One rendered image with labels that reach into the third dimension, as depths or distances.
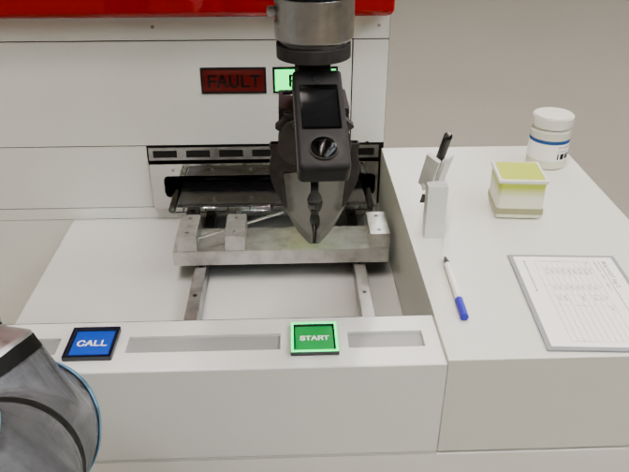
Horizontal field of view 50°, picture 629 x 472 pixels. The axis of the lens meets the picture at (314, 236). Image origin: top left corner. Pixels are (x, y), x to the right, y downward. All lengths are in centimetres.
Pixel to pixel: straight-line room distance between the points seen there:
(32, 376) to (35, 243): 92
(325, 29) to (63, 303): 72
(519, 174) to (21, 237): 97
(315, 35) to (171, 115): 71
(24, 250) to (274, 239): 57
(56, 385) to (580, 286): 65
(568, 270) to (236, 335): 46
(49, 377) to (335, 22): 39
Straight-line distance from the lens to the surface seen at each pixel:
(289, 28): 64
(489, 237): 104
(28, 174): 143
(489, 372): 82
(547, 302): 91
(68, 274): 126
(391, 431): 86
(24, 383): 59
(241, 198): 128
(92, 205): 142
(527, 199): 109
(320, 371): 78
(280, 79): 127
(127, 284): 121
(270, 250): 115
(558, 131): 127
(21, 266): 154
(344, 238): 118
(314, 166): 59
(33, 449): 49
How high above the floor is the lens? 147
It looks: 30 degrees down
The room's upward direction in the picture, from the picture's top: straight up
